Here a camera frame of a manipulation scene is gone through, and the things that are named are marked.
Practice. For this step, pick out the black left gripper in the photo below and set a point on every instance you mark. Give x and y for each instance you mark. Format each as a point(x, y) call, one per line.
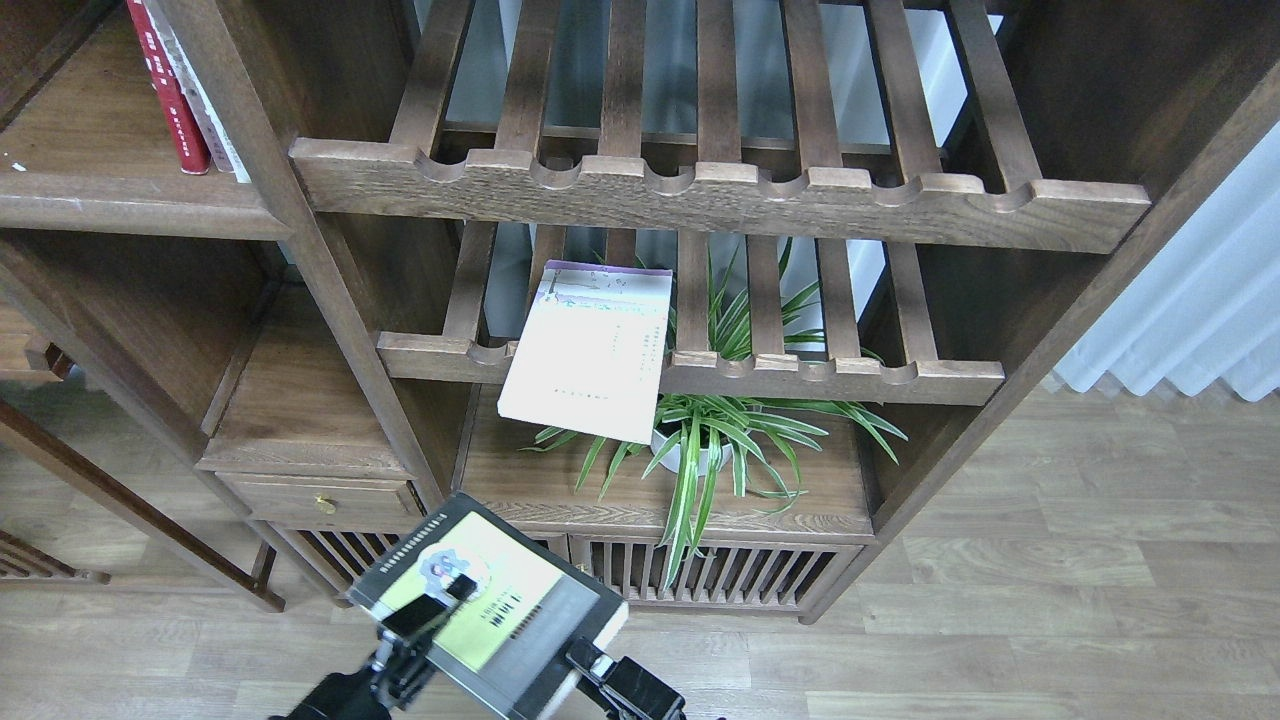
point(399, 668)

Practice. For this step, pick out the white pleated curtain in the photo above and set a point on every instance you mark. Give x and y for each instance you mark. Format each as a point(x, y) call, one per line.
point(1206, 309)

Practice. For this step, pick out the dark wooden bookshelf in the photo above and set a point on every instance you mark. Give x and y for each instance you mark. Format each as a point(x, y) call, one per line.
point(970, 182)

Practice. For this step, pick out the red paperback book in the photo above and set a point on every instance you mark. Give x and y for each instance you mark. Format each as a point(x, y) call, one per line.
point(193, 153)

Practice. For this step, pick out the upright brown-spined book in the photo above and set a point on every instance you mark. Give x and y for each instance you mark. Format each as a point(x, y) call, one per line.
point(195, 90)

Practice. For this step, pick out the upright white book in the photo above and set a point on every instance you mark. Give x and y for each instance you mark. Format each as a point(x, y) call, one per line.
point(225, 130)

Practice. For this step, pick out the lavender white paperback book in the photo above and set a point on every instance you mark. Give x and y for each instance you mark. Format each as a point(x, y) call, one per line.
point(590, 355)

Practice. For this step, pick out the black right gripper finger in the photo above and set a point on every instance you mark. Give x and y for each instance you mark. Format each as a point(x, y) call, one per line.
point(622, 688)

